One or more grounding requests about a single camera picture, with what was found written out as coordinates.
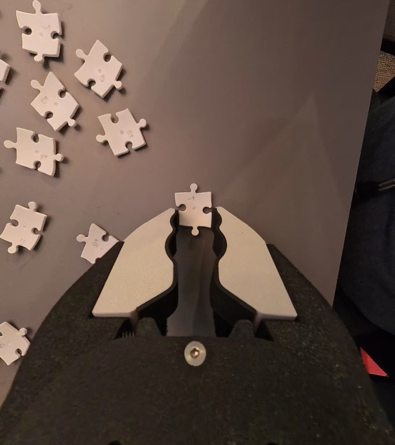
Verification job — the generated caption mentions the white puzzle pieces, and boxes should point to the white puzzle pieces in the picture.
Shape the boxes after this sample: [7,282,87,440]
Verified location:
[0,0,148,429]

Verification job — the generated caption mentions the person's dark blue hoodie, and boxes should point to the person's dark blue hoodie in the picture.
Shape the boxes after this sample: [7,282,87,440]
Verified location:
[333,83,395,348]

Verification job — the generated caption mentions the single white jigsaw piece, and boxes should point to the single white jigsaw piece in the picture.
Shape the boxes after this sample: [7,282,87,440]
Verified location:
[174,183,215,237]

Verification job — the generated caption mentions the small red object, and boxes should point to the small red object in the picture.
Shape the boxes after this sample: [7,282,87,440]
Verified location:
[359,348,387,378]

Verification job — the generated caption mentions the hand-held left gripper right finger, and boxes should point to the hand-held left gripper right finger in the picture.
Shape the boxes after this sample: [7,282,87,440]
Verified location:
[211,206,298,337]

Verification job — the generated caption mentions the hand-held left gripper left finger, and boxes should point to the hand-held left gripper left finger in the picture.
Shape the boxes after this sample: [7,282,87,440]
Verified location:
[92,208,178,337]

